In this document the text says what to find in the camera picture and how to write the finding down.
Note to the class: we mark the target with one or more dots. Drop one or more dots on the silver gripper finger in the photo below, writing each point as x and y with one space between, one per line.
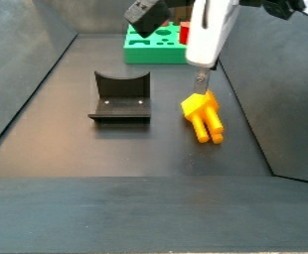
202 81

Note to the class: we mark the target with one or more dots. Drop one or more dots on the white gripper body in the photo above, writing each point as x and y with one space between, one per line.
211 25

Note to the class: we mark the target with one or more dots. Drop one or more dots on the yellow three prong object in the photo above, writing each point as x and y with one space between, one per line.
200 108

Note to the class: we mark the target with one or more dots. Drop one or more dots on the green shape sorting board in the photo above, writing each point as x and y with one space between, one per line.
159 49

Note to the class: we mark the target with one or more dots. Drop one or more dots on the black curved fixture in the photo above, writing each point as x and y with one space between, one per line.
124 97

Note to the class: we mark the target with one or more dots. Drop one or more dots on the red hexagonal block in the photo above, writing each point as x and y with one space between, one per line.
184 32

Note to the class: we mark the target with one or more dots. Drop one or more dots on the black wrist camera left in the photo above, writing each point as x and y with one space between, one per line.
147 15

